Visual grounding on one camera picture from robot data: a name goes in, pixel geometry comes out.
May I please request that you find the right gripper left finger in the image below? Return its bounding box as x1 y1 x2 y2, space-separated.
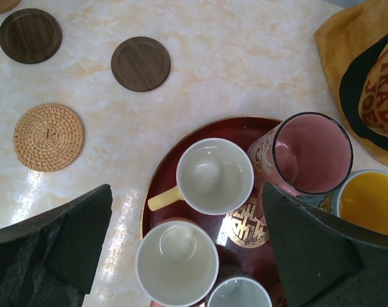
0 184 113 306

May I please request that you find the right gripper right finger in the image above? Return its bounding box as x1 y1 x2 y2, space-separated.
261 183 388 306

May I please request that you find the tall pink ghost mug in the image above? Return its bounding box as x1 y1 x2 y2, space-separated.
247 112 353 196

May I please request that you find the dark walnut coaster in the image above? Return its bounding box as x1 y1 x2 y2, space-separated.
0 8 63 64
111 36 171 92

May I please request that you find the light wood coaster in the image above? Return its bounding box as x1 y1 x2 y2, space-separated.
0 0 20 14

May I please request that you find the red round tray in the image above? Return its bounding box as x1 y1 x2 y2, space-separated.
140 116 287 306

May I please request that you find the blue mug yellow inside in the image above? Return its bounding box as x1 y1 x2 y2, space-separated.
313 169 388 235

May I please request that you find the grey blue mug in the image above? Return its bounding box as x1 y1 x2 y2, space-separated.
205 264 273 307

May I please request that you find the pink mug white inside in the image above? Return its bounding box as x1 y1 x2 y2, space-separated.
136 217 220 306

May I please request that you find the yellow tote bag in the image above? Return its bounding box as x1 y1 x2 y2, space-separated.
315 1 388 166

